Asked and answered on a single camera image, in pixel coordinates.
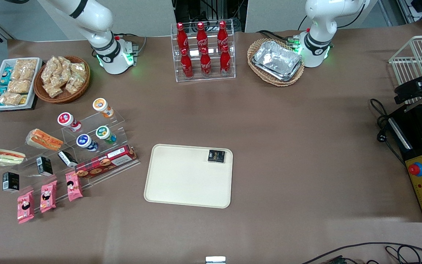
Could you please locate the red cola bottle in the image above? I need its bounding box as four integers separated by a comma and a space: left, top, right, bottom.
180, 48, 194, 78
176, 23, 189, 55
196, 22, 208, 54
220, 45, 231, 75
200, 48, 212, 77
217, 21, 229, 52

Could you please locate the long black cable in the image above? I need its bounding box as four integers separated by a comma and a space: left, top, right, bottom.
301, 242, 422, 264

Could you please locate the red lid yogurt cup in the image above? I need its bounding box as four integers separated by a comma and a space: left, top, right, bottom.
57, 112, 82, 132

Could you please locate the brown table cover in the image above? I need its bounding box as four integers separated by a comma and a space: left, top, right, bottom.
0, 20, 422, 264

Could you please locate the cream plastic serving tray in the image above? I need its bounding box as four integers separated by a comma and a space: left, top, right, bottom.
144, 144, 233, 209

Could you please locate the clear acrylic stepped display stand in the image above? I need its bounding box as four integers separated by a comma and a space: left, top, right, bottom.
0, 108, 141, 214

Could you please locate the grey right base cable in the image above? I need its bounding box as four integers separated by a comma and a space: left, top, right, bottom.
118, 34, 147, 56

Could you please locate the pink cartoon snack packet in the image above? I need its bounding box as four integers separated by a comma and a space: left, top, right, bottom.
17, 190, 35, 224
66, 171, 84, 202
40, 180, 58, 213

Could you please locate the black left base cable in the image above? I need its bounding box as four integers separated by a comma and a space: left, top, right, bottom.
257, 30, 296, 42

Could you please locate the looped black cable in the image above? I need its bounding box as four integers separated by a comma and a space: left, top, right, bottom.
385, 245, 418, 264

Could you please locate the dark brown wicker basket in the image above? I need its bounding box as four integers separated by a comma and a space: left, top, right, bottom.
33, 56, 90, 104

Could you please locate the aluminium foil tray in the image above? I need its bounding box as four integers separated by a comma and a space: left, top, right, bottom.
252, 55, 303, 82
254, 40, 302, 77

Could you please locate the green lid yogurt cup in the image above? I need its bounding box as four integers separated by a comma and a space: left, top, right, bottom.
96, 126, 117, 144

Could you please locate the dark cable bundle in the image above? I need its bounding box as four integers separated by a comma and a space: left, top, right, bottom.
173, 0, 246, 33

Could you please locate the small black carton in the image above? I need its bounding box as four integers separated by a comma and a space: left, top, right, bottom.
2, 172, 20, 194
58, 150, 78, 168
36, 157, 53, 176

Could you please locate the clear acrylic bottle rack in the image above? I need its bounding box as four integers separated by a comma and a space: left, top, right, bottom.
171, 19, 236, 83

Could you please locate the white wire basket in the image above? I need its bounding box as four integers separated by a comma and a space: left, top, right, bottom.
389, 35, 422, 105

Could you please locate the red tartan shortbread box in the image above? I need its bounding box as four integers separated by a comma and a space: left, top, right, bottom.
75, 144, 137, 179

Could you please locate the plastic-wrapped triangle sandwich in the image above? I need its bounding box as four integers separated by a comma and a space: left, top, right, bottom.
0, 147, 26, 169
26, 129, 65, 152

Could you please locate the light tan wicker basket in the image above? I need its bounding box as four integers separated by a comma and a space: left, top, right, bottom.
247, 38, 305, 87

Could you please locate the white rectangular dish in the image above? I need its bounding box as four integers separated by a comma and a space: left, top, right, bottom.
0, 58, 43, 111

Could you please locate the clear bag of beige snacks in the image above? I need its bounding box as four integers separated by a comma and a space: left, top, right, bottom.
70, 62, 87, 80
64, 75, 85, 95
42, 57, 60, 84
57, 56, 73, 85
42, 82, 63, 99

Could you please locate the black square snack packet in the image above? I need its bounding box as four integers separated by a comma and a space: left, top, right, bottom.
207, 149, 226, 163

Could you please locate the black power cable with plug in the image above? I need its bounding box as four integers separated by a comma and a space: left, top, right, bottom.
370, 98, 406, 165

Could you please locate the blue lid yogurt cup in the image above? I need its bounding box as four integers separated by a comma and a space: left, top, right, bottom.
76, 134, 99, 152

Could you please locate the orange lid yogurt cup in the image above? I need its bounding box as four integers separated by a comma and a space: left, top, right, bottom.
93, 98, 115, 118

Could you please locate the aluminium frame rack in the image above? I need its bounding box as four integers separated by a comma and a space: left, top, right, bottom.
398, 0, 422, 26

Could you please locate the clear bag of brown crackers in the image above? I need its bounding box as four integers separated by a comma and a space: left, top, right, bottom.
8, 79, 32, 94
14, 59, 38, 81
0, 92, 23, 107

